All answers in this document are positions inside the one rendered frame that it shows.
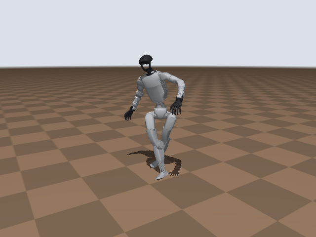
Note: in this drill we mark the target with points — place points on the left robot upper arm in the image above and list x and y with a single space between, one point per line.
166 76

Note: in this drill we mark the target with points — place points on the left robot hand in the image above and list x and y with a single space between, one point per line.
177 105

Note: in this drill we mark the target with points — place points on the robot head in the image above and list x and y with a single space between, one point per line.
146 59

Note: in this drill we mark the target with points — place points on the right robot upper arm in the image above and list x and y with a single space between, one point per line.
140 87

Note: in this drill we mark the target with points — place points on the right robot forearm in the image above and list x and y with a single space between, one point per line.
135 102

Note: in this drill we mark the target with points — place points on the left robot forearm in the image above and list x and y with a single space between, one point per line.
181 88

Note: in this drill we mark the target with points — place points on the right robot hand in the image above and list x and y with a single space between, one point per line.
128 114

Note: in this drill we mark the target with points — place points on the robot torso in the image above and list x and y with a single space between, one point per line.
157 91

